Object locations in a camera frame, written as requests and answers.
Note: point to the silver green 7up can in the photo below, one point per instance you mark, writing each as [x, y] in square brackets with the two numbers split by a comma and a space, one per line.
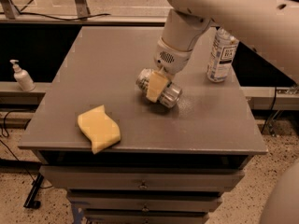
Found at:
[169, 96]

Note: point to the clear plastic water bottle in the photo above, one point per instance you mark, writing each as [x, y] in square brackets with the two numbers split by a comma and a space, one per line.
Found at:
[222, 55]

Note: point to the black metal floor bracket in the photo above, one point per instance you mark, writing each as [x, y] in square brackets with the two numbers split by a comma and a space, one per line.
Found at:
[31, 202]

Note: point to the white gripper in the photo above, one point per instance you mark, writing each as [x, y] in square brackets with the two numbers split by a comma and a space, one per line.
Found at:
[172, 59]

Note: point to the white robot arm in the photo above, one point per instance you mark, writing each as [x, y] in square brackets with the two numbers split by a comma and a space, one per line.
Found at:
[268, 27]

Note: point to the grey drawer cabinet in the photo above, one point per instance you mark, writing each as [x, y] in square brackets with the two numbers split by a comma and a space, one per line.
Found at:
[172, 165]

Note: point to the white pump dispenser bottle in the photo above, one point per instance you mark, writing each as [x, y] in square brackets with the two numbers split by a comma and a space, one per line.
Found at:
[22, 77]

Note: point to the yellow wavy sponge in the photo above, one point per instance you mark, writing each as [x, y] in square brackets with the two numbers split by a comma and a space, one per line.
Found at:
[99, 128]

